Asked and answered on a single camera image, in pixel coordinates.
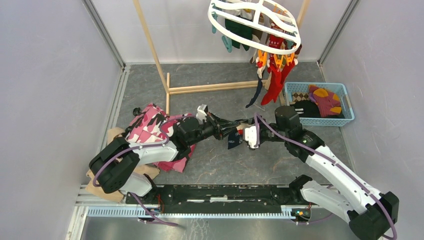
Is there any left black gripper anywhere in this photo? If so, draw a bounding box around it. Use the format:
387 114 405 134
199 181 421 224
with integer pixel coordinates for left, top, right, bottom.
188 112 241 147

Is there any navy santa hat sock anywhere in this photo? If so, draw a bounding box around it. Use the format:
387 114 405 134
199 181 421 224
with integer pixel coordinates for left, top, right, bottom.
245 58 267 109

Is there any red santa sock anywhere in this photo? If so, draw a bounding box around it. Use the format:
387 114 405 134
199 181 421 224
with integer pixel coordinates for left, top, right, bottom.
281 58 298 85
260 63 283 106

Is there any white oval clip hanger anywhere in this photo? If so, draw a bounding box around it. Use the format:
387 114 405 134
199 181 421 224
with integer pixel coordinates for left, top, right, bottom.
207 0 302 55

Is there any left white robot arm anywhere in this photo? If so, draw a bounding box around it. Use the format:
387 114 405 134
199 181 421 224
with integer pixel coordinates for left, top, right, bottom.
89 113 245 204

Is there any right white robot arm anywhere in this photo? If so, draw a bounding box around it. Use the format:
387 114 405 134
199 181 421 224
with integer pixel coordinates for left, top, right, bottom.
251 106 399 240

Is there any socks pile in basket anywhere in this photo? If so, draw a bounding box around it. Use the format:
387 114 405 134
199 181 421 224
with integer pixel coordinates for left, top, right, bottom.
289 84 345 119

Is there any wooden hanger stand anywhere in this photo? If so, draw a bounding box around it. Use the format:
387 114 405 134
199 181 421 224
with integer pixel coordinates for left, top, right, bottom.
133 0 311 114

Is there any blue plastic basket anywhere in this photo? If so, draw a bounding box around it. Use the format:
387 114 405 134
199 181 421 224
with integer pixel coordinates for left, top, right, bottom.
284 82 355 127

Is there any pink camouflage cloth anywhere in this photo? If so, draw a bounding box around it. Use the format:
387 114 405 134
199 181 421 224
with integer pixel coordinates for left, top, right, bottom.
125 103 195 173

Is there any beige cloth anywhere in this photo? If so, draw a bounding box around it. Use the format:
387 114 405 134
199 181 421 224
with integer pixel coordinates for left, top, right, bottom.
86 127 160 203

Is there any red patterned christmas sock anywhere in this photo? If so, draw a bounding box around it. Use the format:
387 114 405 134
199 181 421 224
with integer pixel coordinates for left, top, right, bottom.
266 20 288 50

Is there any dark green sock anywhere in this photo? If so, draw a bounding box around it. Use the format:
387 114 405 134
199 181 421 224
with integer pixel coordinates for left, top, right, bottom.
224 19 253 51

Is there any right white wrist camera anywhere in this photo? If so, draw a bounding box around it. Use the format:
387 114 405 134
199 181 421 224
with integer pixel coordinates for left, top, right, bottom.
242 125 259 149

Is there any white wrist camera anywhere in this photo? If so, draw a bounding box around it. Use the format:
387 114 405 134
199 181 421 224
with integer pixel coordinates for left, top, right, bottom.
242 125 259 149
195 104 209 123

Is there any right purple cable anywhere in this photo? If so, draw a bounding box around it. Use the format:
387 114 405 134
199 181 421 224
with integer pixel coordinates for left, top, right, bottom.
253 112 398 240

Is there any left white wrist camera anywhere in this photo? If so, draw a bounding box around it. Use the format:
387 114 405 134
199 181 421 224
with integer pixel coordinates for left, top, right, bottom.
195 104 209 123

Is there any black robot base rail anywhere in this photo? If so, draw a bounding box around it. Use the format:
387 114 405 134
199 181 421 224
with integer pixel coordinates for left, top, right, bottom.
140 184 311 214

